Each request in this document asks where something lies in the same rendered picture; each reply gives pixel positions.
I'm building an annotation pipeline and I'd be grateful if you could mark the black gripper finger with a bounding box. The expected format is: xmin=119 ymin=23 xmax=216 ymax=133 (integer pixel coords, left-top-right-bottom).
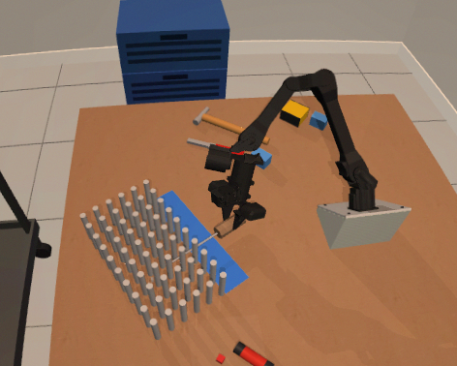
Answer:
xmin=222 ymin=205 xmax=234 ymax=221
xmin=232 ymin=209 xmax=245 ymax=230

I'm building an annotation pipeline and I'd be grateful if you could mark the blue tape strip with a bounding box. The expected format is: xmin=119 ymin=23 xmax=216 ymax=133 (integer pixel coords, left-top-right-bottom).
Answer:
xmin=160 ymin=190 xmax=249 ymax=293

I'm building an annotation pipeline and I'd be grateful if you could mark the blue cube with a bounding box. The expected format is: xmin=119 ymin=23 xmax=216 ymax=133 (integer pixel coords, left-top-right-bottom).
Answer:
xmin=251 ymin=148 xmax=272 ymax=169
xmin=309 ymin=111 xmax=328 ymax=131

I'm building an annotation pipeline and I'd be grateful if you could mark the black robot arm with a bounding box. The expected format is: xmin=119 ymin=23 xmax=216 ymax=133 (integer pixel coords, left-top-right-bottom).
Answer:
xmin=204 ymin=69 xmax=379 ymax=212

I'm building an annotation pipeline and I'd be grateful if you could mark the small red cube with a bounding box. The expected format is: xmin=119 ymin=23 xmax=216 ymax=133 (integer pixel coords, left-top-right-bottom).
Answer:
xmin=216 ymin=354 xmax=225 ymax=364

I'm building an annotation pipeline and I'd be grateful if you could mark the wooden-handled tool with grey metal shaft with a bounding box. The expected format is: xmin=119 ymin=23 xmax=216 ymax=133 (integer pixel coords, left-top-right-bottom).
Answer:
xmin=172 ymin=214 xmax=246 ymax=263

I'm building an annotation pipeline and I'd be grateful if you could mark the hammer with wooden handle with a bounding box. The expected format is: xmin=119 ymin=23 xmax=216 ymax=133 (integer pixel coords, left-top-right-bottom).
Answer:
xmin=193 ymin=107 xmax=270 ymax=145

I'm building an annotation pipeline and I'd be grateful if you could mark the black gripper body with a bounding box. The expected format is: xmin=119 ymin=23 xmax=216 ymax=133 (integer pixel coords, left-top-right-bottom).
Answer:
xmin=208 ymin=175 xmax=266 ymax=221

